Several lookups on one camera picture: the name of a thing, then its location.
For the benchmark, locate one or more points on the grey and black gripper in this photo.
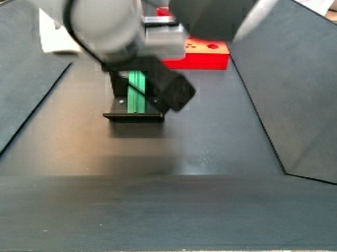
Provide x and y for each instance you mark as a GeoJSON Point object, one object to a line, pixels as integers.
{"type": "Point", "coordinates": [163, 44]}

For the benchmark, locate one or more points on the green star-shaped bar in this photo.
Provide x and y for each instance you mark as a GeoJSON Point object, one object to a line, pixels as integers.
{"type": "Point", "coordinates": [135, 92]}

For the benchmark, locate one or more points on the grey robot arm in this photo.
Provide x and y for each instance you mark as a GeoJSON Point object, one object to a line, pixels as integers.
{"type": "Point", "coordinates": [127, 42]}

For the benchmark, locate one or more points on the red peg board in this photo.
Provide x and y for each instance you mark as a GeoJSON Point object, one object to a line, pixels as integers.
{"type": "Point", "coordinates": [204, 55]}

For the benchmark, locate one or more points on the black curved fixture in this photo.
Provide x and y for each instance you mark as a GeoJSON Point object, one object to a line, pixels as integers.
{"type": "Point", "coordinates": [117, 112]}

